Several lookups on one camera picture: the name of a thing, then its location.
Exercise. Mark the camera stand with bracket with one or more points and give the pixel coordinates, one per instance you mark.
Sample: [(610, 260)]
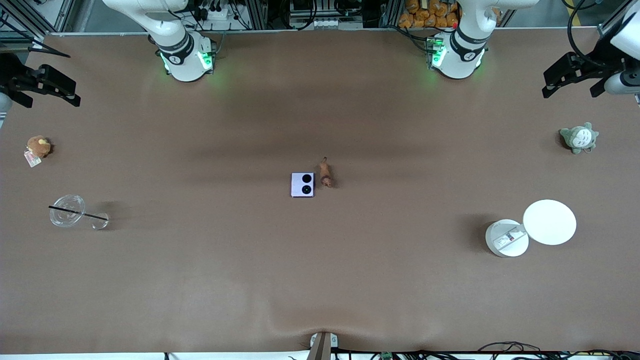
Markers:
[(322, 345)]

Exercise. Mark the black drinking straw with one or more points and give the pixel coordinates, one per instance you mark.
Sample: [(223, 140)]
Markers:
[(75, 212)]

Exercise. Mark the grey totoro plush toy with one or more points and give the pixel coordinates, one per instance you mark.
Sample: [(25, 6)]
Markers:
[(580, 138)]

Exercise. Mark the lilac flip phone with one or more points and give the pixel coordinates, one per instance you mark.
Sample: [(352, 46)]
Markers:
[(296, 185)]

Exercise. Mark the orange plush toy pile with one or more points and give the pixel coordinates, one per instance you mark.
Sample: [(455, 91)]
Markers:
[(425, 17)]

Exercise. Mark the clear plastic cup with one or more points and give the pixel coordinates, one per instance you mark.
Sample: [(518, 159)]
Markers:
[(65, 220)]

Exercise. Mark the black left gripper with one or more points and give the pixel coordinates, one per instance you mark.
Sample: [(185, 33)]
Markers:
[(593, 71)]

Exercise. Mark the brown plush toy with tag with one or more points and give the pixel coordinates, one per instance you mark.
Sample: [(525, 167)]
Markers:
[(37, 146)]

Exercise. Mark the black equipment rack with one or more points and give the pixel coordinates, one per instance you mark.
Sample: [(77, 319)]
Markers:
[(300, 7)]

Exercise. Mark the small white power strip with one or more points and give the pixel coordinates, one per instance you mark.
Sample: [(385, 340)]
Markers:
[(325, 23)]

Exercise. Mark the aluminium table frame rail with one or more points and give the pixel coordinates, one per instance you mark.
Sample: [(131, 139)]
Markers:
[(603, 30), (20, 34)]

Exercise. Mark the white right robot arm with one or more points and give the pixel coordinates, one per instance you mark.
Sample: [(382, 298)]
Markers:
[(180, 55)]

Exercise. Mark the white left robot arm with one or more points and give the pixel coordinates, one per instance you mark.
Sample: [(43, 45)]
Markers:
[(460, 55)]

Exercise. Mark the white power strip with plugs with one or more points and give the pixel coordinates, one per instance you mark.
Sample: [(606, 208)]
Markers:
[(220, 14)]

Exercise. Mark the brown lion statue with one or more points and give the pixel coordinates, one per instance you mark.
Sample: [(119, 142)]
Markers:
[(326, 177)]

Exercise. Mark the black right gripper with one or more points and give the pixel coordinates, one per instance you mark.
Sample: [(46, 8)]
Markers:
[(15, 79)]

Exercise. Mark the white round container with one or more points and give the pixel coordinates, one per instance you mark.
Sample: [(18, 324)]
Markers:
[(502, 240)]

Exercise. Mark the white round lid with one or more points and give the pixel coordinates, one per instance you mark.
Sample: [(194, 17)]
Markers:
[(550, 222)]

